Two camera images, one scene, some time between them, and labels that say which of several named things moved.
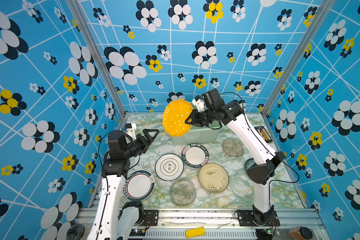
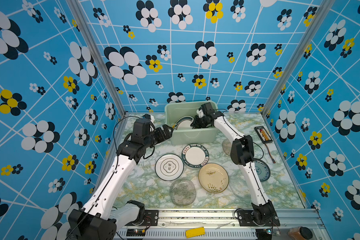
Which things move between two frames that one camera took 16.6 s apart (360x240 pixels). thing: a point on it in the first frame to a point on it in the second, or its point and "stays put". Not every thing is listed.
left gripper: (148, 138) to (167, 134)
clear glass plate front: (182, 192) stays put
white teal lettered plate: (195, 156) stays put
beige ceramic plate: (213, 178) stays put
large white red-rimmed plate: (139, 185) to (184, 123)
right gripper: (195, 120) stays put
